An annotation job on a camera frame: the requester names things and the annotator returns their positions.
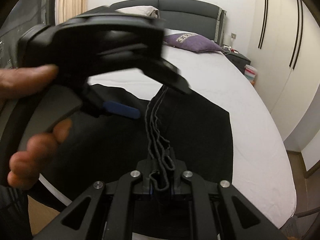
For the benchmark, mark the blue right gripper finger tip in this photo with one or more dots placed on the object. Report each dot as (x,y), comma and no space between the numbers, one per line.
(121,109)

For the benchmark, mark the black denim pants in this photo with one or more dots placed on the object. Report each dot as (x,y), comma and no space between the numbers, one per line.
(197,131)

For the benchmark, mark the person's left hand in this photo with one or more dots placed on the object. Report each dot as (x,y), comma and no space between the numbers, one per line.
(21,90)

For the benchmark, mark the dark window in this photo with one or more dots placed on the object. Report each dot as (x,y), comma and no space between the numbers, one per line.
(24,15)

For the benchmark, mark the folded beige duvet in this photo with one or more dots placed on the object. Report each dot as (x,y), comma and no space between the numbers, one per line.
(143,10)

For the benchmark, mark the purple patterned cushion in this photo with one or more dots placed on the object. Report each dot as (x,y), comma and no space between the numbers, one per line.
(192,42)

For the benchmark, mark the dark grey upholstered headboard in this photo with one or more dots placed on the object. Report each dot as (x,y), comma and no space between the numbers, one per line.
(193,16)

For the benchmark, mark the items on nightstand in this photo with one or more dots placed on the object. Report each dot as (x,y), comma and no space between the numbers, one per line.
(228,49)

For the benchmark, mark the dark grey nightstand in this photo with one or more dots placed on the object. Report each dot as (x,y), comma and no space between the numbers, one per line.
(239,60)

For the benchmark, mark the striped white bucket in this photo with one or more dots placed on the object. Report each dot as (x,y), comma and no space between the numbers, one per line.
(250,72)

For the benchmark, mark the white mattress bed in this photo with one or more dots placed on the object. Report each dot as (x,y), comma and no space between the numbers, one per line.
(261,168)

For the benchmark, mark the grey mesh basket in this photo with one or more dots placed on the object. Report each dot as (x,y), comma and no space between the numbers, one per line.
(303,225)

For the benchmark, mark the white wardrobe with black handles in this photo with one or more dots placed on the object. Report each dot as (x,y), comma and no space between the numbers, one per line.
(284,48)

